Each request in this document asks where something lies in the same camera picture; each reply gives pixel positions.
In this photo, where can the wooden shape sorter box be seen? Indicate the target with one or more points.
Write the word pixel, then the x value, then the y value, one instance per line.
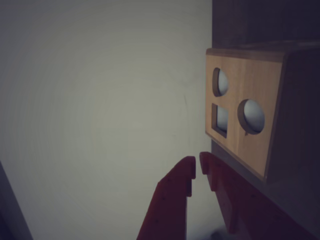
pixel 252 85

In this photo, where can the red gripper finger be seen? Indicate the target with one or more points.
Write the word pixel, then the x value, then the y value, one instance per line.
pixel 167 207
pixel 250 207

